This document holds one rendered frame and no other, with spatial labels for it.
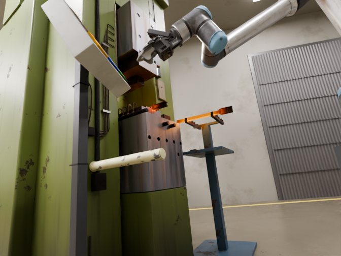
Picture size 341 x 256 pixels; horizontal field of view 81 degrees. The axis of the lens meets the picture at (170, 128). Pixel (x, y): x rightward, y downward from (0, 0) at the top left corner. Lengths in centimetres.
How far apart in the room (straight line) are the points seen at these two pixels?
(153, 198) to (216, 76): 384
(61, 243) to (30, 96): 89
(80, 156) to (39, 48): 109
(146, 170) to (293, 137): 364
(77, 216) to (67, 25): 64
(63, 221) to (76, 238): 39
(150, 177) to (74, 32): 74
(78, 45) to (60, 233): 87
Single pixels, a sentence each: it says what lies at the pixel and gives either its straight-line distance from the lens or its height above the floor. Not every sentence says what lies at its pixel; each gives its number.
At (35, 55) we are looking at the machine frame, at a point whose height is 141.
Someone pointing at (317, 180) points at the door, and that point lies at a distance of 449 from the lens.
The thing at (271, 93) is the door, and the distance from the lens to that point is 459.
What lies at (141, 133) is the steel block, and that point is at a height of 79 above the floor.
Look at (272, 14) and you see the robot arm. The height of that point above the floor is 126.
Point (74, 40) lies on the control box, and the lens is 78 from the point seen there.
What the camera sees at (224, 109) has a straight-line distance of 152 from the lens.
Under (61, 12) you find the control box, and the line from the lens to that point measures 88.
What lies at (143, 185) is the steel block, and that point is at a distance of 114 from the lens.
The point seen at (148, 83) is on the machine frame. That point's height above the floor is 135.
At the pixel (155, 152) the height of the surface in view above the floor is 63.
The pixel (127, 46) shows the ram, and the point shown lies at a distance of 148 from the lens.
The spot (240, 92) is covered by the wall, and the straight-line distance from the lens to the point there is 454.
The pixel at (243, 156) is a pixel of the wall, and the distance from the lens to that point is 421.
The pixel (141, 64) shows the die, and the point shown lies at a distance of 142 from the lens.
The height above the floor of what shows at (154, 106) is 100.
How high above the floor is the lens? 51
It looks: 15 degrees up
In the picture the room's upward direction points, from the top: 5 degrees counter-clockwise
